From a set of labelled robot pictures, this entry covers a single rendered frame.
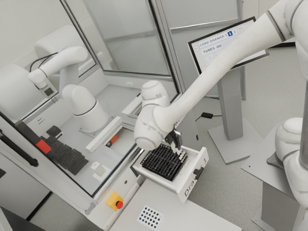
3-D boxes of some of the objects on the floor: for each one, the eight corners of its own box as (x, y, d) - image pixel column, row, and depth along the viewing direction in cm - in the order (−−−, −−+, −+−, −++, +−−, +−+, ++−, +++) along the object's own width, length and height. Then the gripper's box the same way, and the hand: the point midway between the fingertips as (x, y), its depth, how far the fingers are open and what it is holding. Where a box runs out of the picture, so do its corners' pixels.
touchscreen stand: (270, 150, 191) (277, 55, 129) (226, 165, 195) (211, 80, 133) (244, 118, 230) (239, 35, 168) (207, 131, 234) (190, 54, 172)
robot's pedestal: (314, 218, 142) (342, 156, 95) (293, 253, 132) (313, 202, 85) (271, 192, 163) (277, 132, 117) (251, 220, 154) (248, 166, 107)
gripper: (183, 118, 87) (193, 151, 102) (156, 112, 97) (170, 143, 111) (174, 130, 84) (186, 162, 98) (148, 123, 93) (162, 153, 108)
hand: (176, 148), depth 103 cm, fingers closed
